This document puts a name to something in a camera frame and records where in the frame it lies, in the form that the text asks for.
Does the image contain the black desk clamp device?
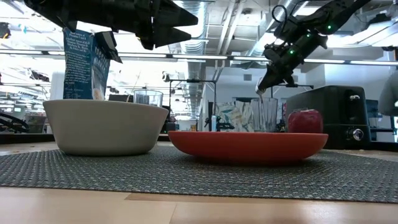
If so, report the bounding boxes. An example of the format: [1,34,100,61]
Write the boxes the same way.
[204,116,236,132]

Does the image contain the grey woven placemat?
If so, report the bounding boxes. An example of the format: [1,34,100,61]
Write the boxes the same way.
[0,145,398,204]

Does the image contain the short clear glass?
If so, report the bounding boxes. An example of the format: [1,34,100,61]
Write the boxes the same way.
[133,89,164,108]

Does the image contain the black toaster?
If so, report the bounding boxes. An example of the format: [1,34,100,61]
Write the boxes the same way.
[285,85,373,150]

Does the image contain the black metal stand frame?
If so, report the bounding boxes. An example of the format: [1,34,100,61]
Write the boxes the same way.
[270,82,314,99]
[169,79,218,131]

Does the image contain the black cable loop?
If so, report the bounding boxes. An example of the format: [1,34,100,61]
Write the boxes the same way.
[271,4,289,32]

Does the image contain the floral patterned panel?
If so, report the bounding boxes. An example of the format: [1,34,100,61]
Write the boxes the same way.
[216,101,254,133]

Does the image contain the red apple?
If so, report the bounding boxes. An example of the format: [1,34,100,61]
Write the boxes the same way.
[287,108,324,134]

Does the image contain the black curved object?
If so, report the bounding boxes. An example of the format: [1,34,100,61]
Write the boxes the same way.
[0,111,30,134]

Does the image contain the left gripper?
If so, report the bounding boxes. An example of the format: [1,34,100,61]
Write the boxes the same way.
[118,0,199,50]

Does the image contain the silver ventilation duct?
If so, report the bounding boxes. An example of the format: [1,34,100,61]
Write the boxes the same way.
[174,0,208,119]

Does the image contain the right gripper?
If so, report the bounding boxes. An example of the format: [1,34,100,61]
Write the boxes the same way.
[255,17,327,95]

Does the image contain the beige ceramic bowl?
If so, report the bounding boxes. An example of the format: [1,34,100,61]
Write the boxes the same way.
[42,99,170,157]

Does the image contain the white pillar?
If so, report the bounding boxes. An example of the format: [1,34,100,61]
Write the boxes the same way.
[50,70,65,101]

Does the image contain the dark monitor on arm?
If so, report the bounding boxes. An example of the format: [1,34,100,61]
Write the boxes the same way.
[366,98,397,135]

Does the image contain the tall clear glass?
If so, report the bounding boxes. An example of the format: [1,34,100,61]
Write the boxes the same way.
[251,97,279,133]

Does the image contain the blue cereal box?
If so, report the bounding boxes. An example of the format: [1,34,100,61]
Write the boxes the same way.
[62,27,123,101]

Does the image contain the orange plate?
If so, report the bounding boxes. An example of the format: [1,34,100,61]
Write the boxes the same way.
[167,130,329,165]

